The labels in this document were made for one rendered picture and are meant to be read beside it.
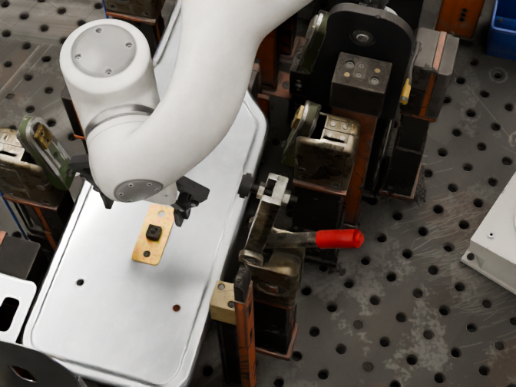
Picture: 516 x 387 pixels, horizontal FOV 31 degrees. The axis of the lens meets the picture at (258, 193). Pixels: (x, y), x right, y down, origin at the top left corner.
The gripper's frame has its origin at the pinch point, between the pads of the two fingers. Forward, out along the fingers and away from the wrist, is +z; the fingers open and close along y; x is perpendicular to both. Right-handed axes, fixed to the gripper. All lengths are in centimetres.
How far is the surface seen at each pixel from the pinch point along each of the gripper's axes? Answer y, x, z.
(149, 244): 0.2, 1.6, 8.8
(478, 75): -39, -58, 39
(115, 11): 20.3, -38.3, 15.9
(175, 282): -4.7, 5.6, 9.1
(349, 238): -25.3, 0.5, -5.4
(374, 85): -23.4, -22.5, -2.5
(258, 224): -14.9, 1.8, -6.0
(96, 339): 2.5, 15.4, 9.1
